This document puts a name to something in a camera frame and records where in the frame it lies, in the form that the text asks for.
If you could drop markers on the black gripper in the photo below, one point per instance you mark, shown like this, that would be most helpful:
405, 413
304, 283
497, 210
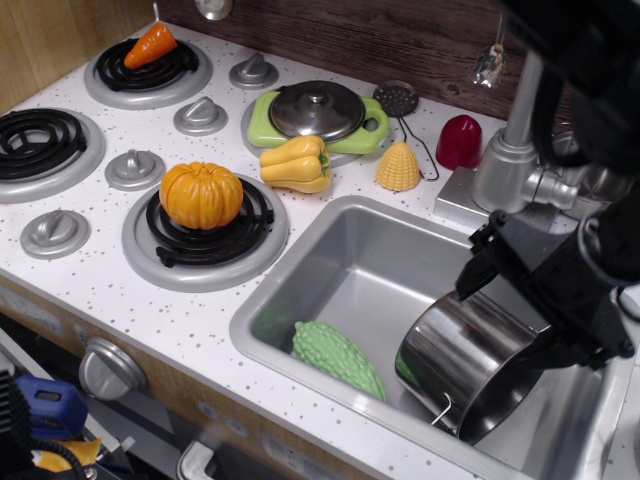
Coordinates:
568, 281

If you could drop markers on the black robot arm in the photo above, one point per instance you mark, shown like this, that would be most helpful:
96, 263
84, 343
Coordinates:
586, 111

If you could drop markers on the small metal pot behind faucet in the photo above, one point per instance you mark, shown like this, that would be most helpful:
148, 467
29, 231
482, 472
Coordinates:
596, 188

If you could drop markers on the silver sink basin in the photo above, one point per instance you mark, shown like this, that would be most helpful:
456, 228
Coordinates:
370, 271

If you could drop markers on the stainless steel pot lid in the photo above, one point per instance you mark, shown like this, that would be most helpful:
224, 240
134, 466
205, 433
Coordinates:
321, 108

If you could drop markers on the silver faucet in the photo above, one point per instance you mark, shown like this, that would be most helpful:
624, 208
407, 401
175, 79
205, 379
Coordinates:
511, 176

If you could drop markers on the red pepper toy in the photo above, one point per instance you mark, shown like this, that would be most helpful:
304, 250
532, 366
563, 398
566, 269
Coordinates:
460, 143

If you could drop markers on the yellow corn toy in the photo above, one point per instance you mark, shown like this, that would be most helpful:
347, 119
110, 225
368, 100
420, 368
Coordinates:
398, 169

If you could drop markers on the green bitter melon toy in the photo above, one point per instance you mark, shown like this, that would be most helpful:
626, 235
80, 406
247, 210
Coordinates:
325, 348

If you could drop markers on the hanging metal spoon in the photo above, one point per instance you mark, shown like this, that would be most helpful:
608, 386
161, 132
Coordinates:
490, 66

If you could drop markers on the small metal strainer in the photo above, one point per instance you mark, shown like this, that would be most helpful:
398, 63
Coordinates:
399, 99

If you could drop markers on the yellow bell pepper toy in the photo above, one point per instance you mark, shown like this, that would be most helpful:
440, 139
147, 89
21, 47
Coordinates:
302, 164

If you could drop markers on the orange pumpkin toy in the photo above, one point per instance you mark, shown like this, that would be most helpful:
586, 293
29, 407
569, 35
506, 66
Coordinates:
201, 196

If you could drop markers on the front stove burner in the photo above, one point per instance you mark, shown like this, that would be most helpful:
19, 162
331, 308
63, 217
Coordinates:
177, 258

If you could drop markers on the stove burner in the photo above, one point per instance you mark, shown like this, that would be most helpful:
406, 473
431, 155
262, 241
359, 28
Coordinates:
45, 151
173, 78
177, 258

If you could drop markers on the grey knob top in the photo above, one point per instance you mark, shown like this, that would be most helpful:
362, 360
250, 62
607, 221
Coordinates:
254, 73

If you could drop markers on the grey knob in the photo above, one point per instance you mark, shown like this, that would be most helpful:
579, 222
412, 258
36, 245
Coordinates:
200, 118
254, 73
135, 170
55, 234

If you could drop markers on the grey knob middle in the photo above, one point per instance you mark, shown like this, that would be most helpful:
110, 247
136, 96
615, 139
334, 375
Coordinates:
200, 118

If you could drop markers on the grey knob left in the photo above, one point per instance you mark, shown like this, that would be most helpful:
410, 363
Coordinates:
135, 170

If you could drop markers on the back left stove burner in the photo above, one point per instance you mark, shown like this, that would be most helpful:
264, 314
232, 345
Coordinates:
173, 78

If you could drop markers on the silver oven front knob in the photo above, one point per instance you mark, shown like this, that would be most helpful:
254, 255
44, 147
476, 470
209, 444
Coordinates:
107, 372

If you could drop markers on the orange carrot toy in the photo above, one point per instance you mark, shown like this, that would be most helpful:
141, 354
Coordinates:
157, 42

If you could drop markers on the yellow cloth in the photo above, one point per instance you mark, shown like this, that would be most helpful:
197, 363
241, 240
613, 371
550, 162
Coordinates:
54, 456

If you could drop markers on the grey knob front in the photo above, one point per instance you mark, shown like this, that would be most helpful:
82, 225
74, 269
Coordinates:
55, 234

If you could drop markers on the blue clamp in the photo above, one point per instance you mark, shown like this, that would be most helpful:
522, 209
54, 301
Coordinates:
58, 410

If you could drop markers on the far left stove burner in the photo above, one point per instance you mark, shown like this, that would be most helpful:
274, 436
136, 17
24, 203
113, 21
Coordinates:
45, 151

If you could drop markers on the silver oven handle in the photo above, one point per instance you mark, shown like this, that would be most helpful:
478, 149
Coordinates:
196, 462

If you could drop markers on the silver wall knob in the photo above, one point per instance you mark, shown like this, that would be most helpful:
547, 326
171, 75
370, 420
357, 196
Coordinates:
214, 10

